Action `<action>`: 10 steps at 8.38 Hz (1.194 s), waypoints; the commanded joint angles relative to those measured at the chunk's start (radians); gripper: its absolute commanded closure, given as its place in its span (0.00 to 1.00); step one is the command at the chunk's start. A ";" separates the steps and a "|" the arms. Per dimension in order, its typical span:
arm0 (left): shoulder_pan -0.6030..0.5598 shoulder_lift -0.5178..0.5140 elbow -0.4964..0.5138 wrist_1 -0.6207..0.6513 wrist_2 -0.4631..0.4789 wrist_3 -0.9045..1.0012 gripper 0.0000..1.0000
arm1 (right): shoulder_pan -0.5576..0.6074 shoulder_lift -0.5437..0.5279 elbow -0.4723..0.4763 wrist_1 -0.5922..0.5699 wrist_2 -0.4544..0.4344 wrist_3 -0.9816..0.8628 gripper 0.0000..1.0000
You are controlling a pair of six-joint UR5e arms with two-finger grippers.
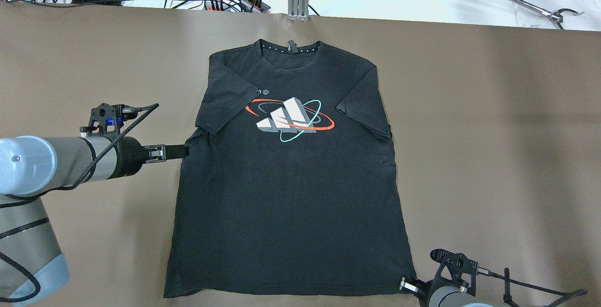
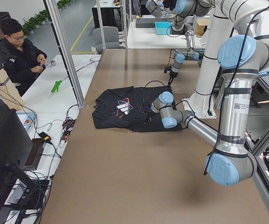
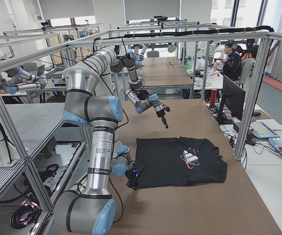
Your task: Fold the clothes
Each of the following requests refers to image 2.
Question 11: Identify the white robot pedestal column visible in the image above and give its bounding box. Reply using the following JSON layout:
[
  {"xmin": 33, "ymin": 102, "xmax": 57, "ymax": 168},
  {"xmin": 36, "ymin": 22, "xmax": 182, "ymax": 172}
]
[{"xmin": 182, "ymin": 0, "xmax": 240, "ymax": 119}]

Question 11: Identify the seated man in black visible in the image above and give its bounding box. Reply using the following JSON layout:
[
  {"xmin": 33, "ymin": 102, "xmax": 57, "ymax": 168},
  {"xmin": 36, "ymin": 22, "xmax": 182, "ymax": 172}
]
[{"xmin": 0, "ymin": 18, "xmax": 47, "ymax": 96}]

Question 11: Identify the teach pendant with red button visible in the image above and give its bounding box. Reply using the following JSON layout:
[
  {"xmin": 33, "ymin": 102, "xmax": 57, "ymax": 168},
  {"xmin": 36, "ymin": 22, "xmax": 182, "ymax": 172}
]
[{"xmin": 16, "ymin": 112, "xmax": 35, "ymax": 131}]

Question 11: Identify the black power adapter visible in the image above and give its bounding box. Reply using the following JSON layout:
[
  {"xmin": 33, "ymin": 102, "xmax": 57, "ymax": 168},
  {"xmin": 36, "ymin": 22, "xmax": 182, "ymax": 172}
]
[{"xmin": 38, "ymin": 132, "xmax": 52, "ymax": 144}]

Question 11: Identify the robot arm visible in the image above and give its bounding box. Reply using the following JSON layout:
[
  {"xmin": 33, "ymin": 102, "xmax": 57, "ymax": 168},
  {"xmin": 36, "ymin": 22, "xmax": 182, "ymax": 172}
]
[
  {"xmin": 149, "ymin": 35, "xmax": 269, "ymax": 186},
  {"xmin": 164, "ymin": 0, "xmax": 212, "ymax": 85}
]

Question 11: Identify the black computer monitor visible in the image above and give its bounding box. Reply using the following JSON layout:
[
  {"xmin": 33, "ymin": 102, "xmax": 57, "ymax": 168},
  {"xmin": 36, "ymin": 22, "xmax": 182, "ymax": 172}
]
[{"xmin": 0, "ymin": 109, "xmax": 35, "ymax": 210}]

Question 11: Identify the green handled reacher grabber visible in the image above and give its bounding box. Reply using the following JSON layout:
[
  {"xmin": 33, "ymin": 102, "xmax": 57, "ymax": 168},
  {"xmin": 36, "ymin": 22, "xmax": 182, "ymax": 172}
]
[{"xmin": 50, "ymin": 58, "xmax": 97, "ymax": 93}]

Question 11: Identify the blue plastic bin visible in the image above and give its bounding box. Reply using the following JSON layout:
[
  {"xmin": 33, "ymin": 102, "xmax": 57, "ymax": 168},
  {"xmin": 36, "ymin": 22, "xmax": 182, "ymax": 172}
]
[{"xmin": 155, "ymin": 21, "xmax": 172, "ymax": 35}]

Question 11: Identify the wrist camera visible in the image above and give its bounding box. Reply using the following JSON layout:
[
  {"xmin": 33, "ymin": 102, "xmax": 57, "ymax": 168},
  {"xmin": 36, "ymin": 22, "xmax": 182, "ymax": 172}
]
[
  {"xmin": 164, "ymin": 66, "xmax": 171, "ymax": 74},
  {"xmin": 140, "ymin": 101, "xmax": 152, "ymax": 113}
]

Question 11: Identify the grey office chair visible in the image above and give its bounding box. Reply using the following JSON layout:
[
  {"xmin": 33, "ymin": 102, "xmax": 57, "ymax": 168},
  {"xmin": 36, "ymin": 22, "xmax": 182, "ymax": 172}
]
[{"xmin": 92, "ymin": 26, "xmax": 120, "ymax": 54}]

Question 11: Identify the red usb hub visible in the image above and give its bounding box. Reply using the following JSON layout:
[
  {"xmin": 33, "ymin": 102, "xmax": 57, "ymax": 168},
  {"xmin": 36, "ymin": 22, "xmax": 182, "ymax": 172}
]
[{"xmin": 61, "ymin": 117, "xmax": 76, "ymax": 142}]

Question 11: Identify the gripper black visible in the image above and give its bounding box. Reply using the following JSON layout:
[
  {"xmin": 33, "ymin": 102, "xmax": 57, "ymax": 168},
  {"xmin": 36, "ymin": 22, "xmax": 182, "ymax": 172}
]
[
  {"xmin": 144, "ymin": 111, "xmax": 157, "ymax": 124},
  {"xmin": 167, "ymin": 71, "xmax": 178, "ymax": 86}
]

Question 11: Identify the cardboard box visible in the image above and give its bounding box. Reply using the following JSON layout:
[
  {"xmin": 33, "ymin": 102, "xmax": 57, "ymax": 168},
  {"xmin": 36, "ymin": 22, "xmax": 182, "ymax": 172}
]
[{"xmin": 194, "ymin": 18, "xmax": 209, "ymax": 36}]

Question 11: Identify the aluminium frame post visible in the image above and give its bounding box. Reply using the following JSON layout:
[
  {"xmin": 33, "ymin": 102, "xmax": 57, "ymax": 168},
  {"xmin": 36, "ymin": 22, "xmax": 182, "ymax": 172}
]
[{"xmin": 43, "ymin": 0, "xmax": 85, "ymax": 109}]

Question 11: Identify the black printed t-shirt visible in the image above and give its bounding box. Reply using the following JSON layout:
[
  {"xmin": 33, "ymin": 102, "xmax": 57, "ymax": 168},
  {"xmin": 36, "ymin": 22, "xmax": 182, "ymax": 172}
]
[{"xmin": 92, "ymin": 86, "xmax": 182, "ymax": 132}]

